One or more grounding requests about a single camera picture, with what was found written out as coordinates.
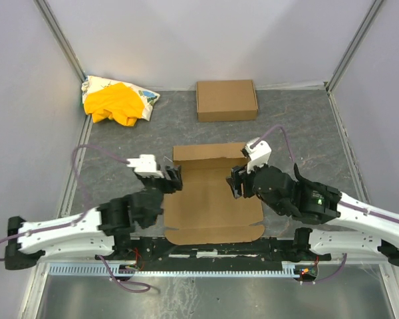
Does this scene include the yellow cloth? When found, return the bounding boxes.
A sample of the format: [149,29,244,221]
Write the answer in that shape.
[84,83,145,126]

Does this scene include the right aluminium corner post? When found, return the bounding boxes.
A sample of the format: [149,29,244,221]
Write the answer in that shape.
[325,0,386,94]

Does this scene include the folded cardboard box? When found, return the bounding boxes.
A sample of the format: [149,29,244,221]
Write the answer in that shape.
[196,80,259,122]

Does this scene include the left aluminium corner post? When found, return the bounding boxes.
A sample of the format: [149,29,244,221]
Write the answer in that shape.
[33,0,86,82]

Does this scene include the slotted cable duct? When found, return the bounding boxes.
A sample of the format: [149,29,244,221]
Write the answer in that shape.
[49,262,303,276]

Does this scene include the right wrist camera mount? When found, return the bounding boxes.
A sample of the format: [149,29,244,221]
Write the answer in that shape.
[241,138,272,174]

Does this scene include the cardboard box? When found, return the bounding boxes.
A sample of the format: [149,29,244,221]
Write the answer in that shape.
[164,143,265,245]
[196,80,259,122]

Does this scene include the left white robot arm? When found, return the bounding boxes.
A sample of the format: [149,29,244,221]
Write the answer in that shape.
[5,165,183,270]

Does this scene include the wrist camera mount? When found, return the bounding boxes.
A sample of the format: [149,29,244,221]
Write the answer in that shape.
[241,138,272,174]
[126,154,164,178]

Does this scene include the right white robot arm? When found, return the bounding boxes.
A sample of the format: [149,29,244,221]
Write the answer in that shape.
[226,165,399,267]

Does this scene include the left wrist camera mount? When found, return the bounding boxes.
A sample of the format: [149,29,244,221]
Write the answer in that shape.
[126,154,164,178]

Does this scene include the aluminium corner post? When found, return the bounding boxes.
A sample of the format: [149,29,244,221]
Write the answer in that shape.
[33,0,86,82]
[325,0,386,94]

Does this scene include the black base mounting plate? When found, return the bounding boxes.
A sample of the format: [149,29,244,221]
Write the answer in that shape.
[94,236,333,270]

